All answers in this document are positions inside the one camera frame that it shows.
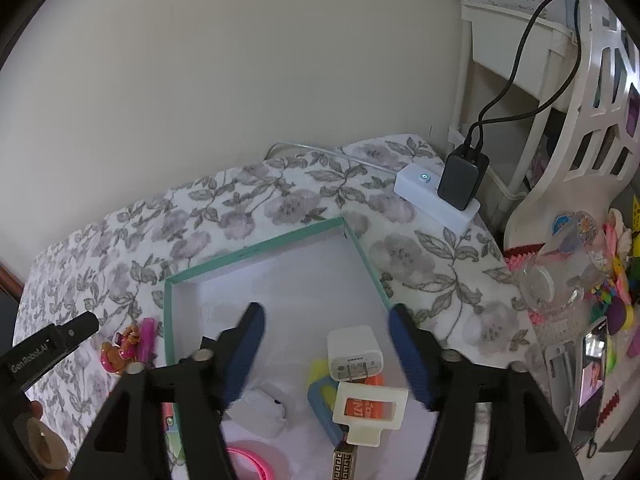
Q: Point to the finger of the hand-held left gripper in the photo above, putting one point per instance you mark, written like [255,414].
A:
[75,331]

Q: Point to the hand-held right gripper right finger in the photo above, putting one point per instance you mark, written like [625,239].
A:
[412,355]

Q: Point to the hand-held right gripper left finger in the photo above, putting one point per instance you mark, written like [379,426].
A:
[245,355]

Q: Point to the pink toy figure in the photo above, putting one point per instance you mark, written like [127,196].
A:
[117,360]

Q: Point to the white smartwatch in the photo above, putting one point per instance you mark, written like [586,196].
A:
[265,405]

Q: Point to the white charger plug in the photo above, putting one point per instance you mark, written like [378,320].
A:
[350,350]

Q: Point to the teal cardboard box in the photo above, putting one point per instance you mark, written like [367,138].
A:
[280,280]

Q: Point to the translucent white plastic holder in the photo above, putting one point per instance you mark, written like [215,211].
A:
[367,435]

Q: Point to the gold patterned lighter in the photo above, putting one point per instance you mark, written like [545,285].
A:
[345,465]

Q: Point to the person's left hand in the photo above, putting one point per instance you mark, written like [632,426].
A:
[46,447]

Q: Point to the yellow plastic piece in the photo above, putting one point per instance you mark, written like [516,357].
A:
[317,370]

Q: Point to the coral plastic piece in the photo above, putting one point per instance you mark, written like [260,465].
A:
[169,412]

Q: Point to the green plastic piece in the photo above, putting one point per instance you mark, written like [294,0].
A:
[176,442]

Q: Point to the white plastic package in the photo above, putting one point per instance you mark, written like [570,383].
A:
[557,375]

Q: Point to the red knitted piece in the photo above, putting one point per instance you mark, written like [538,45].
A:
[525,256]

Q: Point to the clear plastic cup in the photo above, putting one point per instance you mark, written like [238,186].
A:
[550,280]

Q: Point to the white power strip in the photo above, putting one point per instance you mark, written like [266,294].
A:
[415,185]

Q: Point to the smartphone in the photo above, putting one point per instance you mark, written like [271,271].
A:
[592,375]

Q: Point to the pile of colourful toys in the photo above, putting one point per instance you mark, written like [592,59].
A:
[620,270]

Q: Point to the white lattice plastic basket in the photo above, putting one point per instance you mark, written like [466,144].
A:
[580,175]

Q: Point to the brown wooden frame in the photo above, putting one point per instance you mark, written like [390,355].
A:
[9,276]

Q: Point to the blue plastic frame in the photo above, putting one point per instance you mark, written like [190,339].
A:
[320,410]

